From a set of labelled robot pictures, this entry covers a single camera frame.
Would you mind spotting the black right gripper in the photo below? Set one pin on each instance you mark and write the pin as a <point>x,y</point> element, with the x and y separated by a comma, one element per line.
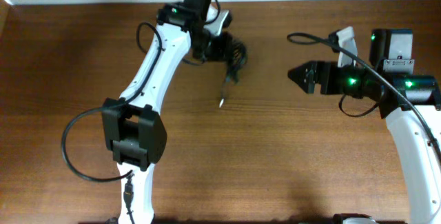
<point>316,69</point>

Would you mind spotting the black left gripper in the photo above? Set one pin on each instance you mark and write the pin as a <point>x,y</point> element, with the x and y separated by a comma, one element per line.
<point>229,52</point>

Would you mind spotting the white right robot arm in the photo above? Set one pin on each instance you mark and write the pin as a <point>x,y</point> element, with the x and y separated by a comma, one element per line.
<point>409,103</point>

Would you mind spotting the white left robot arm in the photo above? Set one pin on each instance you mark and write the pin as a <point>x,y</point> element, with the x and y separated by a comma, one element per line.
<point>132,125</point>

